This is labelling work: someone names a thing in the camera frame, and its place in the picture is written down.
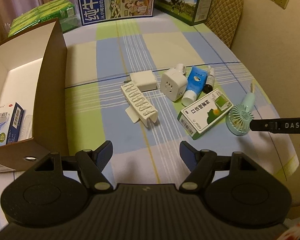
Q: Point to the blue milk carton box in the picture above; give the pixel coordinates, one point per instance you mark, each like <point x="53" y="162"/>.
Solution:
<point x="115" y="0"/>

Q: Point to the green white medicine box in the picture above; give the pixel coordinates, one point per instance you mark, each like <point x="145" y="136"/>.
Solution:
<point x="205" y="115"/>

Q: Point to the beige quilted chair cushion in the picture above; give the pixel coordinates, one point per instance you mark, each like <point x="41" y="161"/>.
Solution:
<point x="225" y="12"/>

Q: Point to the mint handheld fan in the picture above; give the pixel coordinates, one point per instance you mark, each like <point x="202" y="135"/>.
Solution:
<point x="241" y="116"/>

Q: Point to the green tissue packs bundle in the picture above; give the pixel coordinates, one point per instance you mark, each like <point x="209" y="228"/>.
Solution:
<point x="47" y="12"/>

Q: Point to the small white bottle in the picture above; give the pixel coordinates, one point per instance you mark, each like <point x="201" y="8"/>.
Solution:
<point x="180" y="68"/>

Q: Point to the white cube power adapter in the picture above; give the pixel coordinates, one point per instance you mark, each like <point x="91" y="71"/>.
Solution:
<point x="172" y="85"/>

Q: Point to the brown cardboard box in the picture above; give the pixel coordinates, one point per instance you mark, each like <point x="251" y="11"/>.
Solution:
<point x="50" y="92"/>

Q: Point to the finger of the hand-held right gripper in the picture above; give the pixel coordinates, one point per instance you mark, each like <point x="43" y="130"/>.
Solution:
<point x="287" y="125"/>

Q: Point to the plaid bedsheet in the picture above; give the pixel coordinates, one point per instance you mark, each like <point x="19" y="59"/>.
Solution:
<point x="102" y="55"/>

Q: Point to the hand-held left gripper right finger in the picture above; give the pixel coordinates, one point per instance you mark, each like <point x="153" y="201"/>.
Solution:
<point x="186" y="153"/>

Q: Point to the green milk carton box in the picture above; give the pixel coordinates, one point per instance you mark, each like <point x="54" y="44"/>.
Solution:
<point x="182" y="2"/>

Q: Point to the white charger adapter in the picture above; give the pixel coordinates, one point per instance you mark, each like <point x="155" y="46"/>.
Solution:
<point x="143" y="80"/>

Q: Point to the white slotted rack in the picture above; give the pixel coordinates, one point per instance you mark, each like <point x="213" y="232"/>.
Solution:
<point x="138" y="102"/>

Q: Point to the blue white medicine box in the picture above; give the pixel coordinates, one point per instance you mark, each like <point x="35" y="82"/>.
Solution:
<point x="8" y="127"/>

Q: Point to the blue cream tube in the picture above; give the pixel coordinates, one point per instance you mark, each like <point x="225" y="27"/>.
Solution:
<point x="196" y="82"/>

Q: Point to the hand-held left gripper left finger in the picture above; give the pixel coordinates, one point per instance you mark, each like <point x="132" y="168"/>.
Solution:
<point x="105" y="153"/>

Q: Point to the white blister pack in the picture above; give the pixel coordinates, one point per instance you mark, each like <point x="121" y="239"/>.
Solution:
<point x="27" y="127"/>

